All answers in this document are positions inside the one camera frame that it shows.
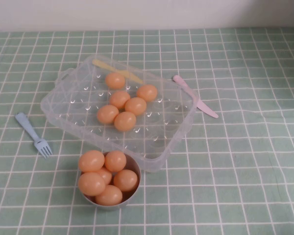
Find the orange plastic egg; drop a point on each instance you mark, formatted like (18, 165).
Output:
(115, 80)
(115, 160)
(147, 93)
(91, 183)
(107, 114)
(125, 180)
(91, 160)
(118, 99)
(136, 106)
(109, 195)
(105, 174)
(125, 121)

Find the clear plastic egg box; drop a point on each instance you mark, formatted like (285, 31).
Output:
(71, 98)

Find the grey round bowl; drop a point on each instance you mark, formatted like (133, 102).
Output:
(134, 164)

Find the pink plastic knife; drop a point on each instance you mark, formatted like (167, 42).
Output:
(201, 105)

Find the yellow plastic knife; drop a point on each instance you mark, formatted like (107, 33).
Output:
(107, 67)

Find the green checkered tablecloth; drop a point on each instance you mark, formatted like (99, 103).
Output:
(235, 171)

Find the light blue plastic fork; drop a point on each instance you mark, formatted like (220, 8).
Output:
(30, 129)

